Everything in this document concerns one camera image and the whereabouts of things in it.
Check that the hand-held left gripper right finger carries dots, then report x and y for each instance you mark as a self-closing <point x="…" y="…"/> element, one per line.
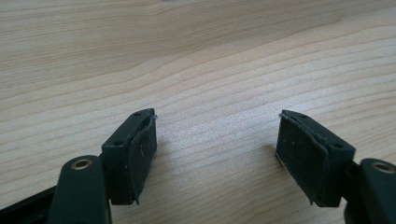
<point x="311" y="158"/>

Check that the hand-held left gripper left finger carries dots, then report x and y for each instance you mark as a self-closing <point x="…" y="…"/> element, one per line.
<point x="124" y="161"/>

